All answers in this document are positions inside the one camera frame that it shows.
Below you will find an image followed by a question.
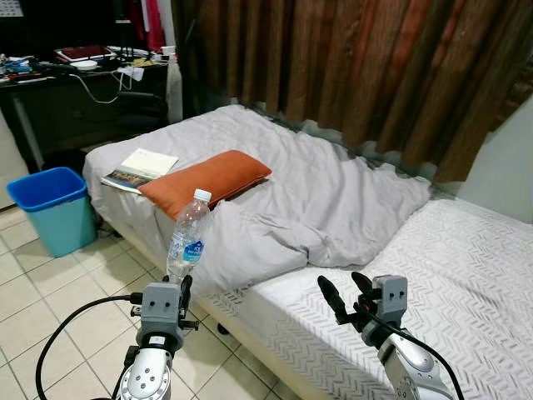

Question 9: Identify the colourful magazine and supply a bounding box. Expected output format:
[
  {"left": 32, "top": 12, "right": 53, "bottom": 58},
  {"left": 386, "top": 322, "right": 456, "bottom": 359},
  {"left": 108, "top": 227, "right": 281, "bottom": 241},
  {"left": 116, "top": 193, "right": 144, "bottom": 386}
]
[{"left": 101, "top": 168, "right": 156, "bottom": 194}]

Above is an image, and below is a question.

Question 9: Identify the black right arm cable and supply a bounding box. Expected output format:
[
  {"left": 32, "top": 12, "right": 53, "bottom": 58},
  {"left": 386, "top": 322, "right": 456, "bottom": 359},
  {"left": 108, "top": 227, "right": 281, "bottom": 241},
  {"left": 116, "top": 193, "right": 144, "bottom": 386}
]
[{"left": 354, "top": 304, "right": 466, "bottom": 400}]

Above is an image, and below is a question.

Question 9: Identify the white herringbone mattress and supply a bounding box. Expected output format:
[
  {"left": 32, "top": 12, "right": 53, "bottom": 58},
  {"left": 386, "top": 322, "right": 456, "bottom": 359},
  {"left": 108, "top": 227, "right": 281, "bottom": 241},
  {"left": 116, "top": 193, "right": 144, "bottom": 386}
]
[{"left": 200, "top": 198, "right": 533, "bottom": 400}]

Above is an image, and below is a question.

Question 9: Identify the white booklet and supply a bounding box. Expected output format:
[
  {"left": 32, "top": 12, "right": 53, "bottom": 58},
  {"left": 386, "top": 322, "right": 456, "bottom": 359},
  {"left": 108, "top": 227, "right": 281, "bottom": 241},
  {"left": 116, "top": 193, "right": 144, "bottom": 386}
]
[{"left": 121, "top": 148, "right": 180, "bottom": 181}]

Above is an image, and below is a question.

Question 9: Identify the white hanging cloth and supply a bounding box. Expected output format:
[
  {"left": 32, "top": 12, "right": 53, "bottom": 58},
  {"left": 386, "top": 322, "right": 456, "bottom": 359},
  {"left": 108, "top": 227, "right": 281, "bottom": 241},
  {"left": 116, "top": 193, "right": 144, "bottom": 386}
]
[{"left": 167, "top": 58, "right": 184, "bottom": 123}]

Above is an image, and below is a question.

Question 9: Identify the white power adapter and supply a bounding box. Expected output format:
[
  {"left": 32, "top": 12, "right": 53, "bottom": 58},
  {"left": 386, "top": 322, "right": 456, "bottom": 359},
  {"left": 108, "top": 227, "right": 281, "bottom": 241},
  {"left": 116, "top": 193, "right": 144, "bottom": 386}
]
[{"left": 119, "top": 65, "right": 144, "bottom": 84}]

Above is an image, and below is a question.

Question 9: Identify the grey crumpled blanket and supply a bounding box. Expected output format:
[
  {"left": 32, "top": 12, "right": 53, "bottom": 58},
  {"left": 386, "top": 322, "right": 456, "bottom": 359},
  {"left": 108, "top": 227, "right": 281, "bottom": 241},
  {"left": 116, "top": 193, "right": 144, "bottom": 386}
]
[{"left": 83, "top": 104, "right": 432, "bottom": 299}]

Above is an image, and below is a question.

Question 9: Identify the clear plastic water bottle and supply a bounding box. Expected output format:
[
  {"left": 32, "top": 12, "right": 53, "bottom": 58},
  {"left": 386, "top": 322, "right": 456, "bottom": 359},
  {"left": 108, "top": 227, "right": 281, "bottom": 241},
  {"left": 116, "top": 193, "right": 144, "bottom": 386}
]
[{"left": 166, "top": 188, "right": 213, "bottom": 285}]

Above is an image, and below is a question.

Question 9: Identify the orange rectangular pillow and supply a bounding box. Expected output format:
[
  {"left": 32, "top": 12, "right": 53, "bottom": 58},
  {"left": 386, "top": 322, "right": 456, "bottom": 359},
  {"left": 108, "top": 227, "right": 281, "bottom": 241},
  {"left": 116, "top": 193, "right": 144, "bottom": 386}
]
[{"left": 137, "top": 150, "right": 273, "bottom": 222}]

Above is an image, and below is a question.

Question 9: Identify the black office chair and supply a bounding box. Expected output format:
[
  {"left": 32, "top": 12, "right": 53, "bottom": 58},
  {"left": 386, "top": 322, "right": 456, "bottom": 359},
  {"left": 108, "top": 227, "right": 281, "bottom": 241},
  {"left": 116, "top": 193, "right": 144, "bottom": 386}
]
[{"left": 117, "top": 90, "right": 167, "bottom": 118}]

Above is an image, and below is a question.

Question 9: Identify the white plate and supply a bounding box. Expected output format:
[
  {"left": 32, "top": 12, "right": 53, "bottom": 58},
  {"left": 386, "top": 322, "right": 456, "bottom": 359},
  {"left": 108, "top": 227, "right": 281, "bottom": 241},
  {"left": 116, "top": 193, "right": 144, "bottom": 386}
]
[{"left": 108, "top": 46, "right": 152, "bottom": 59}]

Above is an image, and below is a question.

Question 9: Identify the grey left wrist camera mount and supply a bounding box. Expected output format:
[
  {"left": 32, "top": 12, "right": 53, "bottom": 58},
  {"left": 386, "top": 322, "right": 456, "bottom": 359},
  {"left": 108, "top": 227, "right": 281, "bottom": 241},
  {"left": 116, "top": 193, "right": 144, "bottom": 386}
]
[{"left": 137, "top": 282, "right": 186, "bottom": 338}]

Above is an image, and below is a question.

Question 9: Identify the black desk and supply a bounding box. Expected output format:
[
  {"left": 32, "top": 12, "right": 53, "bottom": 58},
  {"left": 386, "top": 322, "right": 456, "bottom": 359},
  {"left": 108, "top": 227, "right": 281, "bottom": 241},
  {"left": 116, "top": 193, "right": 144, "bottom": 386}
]
[{"left": 0, "top": 54, "right": 172, "bottom": 172}]

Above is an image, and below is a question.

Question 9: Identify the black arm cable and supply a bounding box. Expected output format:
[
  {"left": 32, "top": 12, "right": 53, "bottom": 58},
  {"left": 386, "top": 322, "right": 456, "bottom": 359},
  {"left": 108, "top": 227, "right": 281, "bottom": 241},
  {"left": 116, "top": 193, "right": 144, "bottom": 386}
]
[
  {"left": 354, "top": 304, "right": 466, "bottom": 400},
  {"left": 35, "top": 292, "right": 144, "bottom": 400}
]

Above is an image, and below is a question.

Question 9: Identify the dark red book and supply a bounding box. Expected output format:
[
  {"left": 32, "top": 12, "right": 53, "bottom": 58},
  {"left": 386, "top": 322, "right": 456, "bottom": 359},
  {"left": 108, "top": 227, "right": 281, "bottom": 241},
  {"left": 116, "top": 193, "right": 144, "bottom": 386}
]
[{"left": 54, "top": 44, "right": 114, "bottom": 63}]

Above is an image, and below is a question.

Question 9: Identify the white charging cable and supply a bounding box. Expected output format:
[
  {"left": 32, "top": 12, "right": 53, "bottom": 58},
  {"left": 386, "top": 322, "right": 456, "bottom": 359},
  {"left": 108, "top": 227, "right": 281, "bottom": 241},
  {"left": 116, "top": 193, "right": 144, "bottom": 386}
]
[{"left": 69, "top": 71, "right": 134, "bottom": 106}]

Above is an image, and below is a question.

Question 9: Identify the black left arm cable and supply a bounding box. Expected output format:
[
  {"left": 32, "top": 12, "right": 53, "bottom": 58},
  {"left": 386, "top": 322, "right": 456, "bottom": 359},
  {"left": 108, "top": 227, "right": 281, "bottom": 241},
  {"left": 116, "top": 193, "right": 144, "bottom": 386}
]
[{"left": 35, "top": 292, "right": 144, "bottom": 400}]

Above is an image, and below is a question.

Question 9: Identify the blue plastic waste bin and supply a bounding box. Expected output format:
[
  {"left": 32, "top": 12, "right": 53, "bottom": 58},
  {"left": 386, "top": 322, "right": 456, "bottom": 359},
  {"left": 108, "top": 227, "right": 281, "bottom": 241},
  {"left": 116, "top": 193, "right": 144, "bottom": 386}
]
[{"left": 7, "top": 167, "right": 97, "bottom": 258}]

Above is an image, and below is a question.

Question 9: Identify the red hanging garment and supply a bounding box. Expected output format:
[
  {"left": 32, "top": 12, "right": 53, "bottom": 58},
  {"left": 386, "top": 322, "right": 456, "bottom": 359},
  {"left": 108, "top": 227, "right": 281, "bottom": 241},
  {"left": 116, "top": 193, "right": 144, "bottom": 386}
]
[{"left": 137, "top": 0, "right": 167, "bottom": 51}]

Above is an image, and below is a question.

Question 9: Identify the brown striped curtain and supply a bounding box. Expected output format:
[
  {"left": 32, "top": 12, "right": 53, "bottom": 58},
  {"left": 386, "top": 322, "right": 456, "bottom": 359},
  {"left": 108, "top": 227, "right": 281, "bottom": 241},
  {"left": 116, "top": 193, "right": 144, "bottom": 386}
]
[{"left": 171, "top": 0, "right": 533, "bottom": 183}]

